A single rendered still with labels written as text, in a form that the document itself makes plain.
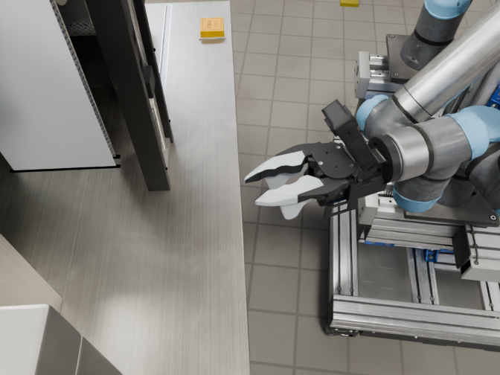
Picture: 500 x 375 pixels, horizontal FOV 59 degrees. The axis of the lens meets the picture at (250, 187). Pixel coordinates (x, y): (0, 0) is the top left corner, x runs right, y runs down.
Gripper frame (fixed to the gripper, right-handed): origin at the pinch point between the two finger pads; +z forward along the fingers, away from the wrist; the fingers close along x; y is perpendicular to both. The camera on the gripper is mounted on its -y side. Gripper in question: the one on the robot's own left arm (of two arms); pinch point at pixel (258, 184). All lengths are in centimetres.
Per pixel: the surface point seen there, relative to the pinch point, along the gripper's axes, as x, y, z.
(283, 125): 130, 107, -58
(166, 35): 88, 22, -1
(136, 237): 22.6, 31.1, 20.3
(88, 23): 56, -1, 18
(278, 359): 21, 122, -12
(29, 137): 46, 16, 36
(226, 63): 70, 25, -15
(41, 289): 10.7, 22.7, 36.8
